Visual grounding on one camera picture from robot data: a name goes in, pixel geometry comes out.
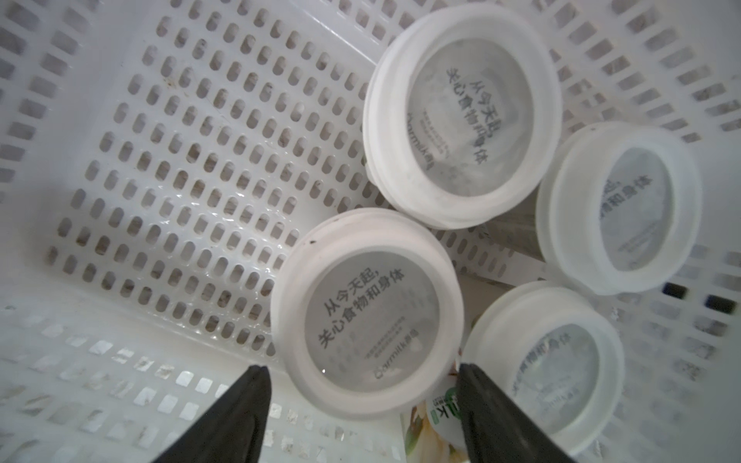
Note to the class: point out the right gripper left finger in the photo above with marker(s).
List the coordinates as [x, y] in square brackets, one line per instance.
[232, 429]

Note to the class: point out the white plastic basket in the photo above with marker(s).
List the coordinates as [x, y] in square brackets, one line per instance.
[160, 159]

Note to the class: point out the white yogurt cup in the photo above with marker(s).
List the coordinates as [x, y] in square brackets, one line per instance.
[433, 430]
[462, 116]
[367, 314]

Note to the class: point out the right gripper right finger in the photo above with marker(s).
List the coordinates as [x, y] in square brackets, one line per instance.
[494, 427]

